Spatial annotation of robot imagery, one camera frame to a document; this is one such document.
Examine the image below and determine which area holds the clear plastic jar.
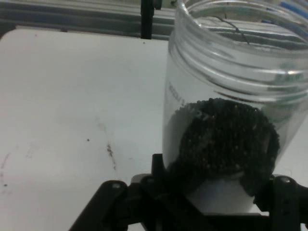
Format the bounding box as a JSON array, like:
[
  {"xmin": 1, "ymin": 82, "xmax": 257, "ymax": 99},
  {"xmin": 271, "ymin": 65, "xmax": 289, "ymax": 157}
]
[{"xmin": 162, "ymin": 0, "xmax": 308, "ymax": 202}]

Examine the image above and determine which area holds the aluminium frame rail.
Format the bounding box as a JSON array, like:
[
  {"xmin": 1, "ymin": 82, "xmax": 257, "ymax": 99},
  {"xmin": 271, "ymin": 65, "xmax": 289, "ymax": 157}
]
[{"xmin": 0, "ymin": 0, "xmax": 178, "ymax": 40}]

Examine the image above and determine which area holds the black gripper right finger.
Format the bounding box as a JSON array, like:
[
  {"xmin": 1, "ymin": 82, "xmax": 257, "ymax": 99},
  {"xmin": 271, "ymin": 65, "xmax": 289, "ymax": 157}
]
[{"xmin": 252, "ymin": 174, "xmax": 308, "ymax": 231}]

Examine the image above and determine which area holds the black tripod stand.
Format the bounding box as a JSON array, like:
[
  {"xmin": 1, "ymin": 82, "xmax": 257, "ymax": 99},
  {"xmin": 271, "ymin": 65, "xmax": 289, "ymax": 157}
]
[{"xmin": 140, "ymin": 0, "xmax": 162, "ymax": 40}]

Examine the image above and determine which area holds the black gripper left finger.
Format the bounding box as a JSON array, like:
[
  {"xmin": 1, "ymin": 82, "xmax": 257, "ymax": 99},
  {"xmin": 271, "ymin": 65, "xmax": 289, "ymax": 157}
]
[{"xmin": 69, "ymin": 154, "xmax": 210, "ymax": 231}]

